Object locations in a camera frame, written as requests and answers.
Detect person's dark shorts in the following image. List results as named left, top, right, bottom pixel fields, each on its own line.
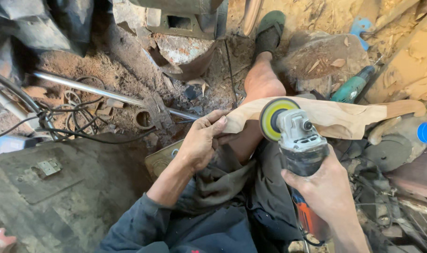
left=175, top=139, right=302, bottom=243

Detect person's leg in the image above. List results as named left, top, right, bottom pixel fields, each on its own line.
left=226, top=51, right=287, bottom=166

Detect carved wooden piece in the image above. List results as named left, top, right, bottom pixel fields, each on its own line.
left=222, top=96, right=427, bottom=140

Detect grey orange angle grinder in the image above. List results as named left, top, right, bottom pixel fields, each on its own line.
left=259, top=98, right=333, bottom=247

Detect tangle of black cables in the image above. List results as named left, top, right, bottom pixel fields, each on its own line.
left=0, top=69, right=158, bottom=145

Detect black plastic sheet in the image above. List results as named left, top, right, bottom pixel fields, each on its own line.
left=0, top=0, right=94, bottom=85

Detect wooden stump block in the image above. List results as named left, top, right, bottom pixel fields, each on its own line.
left=279, top=31, right=371, bottom=95

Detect person's left hand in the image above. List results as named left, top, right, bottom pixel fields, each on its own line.
left=176, top=109, right=232, bottom=173

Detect person's dark blue shirt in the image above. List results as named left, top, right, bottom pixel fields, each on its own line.
left=94, top=193, right=260, bottom=253

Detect rusty pipe clamp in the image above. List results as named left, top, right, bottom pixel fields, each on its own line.
left=133, top=93, right=175, bottom=131

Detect heap of metal scrap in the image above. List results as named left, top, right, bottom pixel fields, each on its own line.
left=340, top=141, right=427, bottom=253

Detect teal electric drill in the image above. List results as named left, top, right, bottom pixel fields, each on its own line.
left=330, top=56, right=383, bottom=104

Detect brass metal plate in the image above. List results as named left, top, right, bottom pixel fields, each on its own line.
left=145, top=139, right=184, bottom=182

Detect grey grinding disc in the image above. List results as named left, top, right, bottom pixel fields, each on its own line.
left=363, top=134, right=416, bottom=173

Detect shiny metal pipe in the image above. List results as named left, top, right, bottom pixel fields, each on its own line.
left=32, top=71, right=201, bottom=121

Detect blue plastic piece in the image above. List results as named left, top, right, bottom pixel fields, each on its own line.
left=349, top=15, right=373, bottom=52

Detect dusty metal plate with hinge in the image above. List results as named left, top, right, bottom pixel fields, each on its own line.
left=0, top=133, right=154, bottom=253

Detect pile of wooden boards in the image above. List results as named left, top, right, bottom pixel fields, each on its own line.
left=361, top=0, right=427, bottom=104

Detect person's right hand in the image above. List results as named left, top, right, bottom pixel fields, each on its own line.
left=281, top=144, right=358, bottom=227

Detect green black sandal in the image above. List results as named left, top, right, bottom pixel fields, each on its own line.
left=253, top=10, right=286, bottom=61

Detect rusty metal machine base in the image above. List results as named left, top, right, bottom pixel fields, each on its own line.
left=111, top=0, right=230, bottom=81

